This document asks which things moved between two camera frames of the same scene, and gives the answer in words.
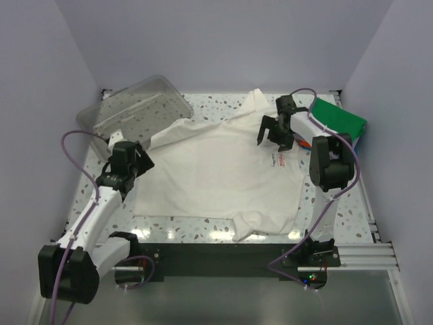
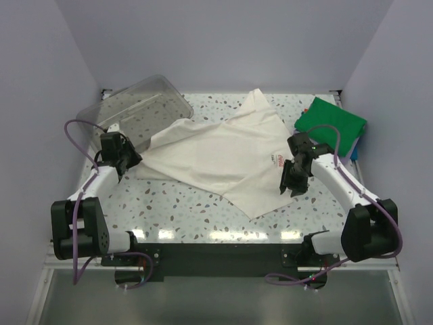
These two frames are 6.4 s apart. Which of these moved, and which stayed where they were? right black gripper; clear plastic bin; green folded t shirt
Moved: right black gripper
Stayed: clear plastic bin; green folded t shirt
